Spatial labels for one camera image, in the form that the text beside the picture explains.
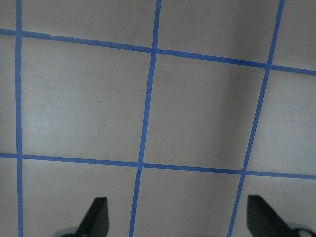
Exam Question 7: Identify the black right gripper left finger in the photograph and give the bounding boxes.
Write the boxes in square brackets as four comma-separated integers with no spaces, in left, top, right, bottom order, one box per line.
[76,197,109,237]

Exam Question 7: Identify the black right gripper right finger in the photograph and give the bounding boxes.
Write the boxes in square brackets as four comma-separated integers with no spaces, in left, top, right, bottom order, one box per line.
[247,195,291,237]

